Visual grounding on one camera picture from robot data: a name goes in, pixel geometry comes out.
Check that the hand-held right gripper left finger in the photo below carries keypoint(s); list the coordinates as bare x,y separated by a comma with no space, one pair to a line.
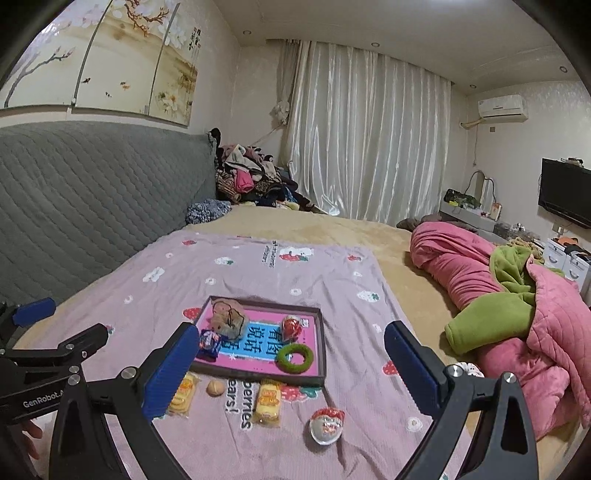
171,369

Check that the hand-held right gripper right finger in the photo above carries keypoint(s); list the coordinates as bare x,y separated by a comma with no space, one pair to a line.
413,369

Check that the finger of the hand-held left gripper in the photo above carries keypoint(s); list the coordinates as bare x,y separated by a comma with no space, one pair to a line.
87,337
34,310

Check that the yellow cake packet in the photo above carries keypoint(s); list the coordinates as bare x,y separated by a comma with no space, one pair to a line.
268,404
182,397

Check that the blue snack packet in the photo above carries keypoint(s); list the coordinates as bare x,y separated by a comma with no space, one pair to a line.
210,344

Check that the walnut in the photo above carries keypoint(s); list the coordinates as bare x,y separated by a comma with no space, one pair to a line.
215,387

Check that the clear egg capsule white toy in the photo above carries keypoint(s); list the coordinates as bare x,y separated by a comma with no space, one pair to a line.
325,427

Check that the shallow grey box tray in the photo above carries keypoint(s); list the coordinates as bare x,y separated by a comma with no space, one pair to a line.
295,379

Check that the clear egg capsule red filling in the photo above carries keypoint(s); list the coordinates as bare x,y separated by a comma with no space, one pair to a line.
293,328

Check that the person's left hand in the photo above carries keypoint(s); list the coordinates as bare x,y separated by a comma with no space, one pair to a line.
27,434

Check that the small cloth doll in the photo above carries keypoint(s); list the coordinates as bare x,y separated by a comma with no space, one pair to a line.
471,369

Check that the green fleece blanket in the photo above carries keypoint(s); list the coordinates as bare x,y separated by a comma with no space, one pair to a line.
489,318

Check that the pink quilt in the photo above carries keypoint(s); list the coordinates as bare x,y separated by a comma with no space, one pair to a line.
452,263

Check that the grey quilted headboard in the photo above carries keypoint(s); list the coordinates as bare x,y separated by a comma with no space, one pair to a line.
92,194

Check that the beige bed sheet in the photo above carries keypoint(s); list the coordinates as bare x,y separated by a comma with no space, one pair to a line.
369,240

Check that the printed pink blanket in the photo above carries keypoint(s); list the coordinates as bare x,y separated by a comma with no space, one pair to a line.
277,277

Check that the grey desk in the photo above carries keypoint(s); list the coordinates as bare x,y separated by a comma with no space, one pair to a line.
475,221

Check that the dark floral cloth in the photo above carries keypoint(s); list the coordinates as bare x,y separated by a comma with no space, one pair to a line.
207,211

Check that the black bag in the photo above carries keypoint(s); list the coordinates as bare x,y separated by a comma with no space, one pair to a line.
459,198

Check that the white drawer cabinet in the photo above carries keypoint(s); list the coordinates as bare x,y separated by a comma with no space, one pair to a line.
561,263

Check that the pile of clothes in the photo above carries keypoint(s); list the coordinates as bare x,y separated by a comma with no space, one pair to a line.
254,177

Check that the black television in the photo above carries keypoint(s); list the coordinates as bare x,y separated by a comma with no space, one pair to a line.
565,191

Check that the white curtain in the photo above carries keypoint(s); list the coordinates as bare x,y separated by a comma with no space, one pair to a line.
369,138

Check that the white air conditioner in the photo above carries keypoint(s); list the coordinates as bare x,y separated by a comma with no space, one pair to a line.
501,107

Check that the curtain tie-back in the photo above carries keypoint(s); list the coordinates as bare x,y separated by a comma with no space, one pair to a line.
281,111

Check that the floral wall painting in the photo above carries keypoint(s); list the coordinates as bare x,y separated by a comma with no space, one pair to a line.
115,55

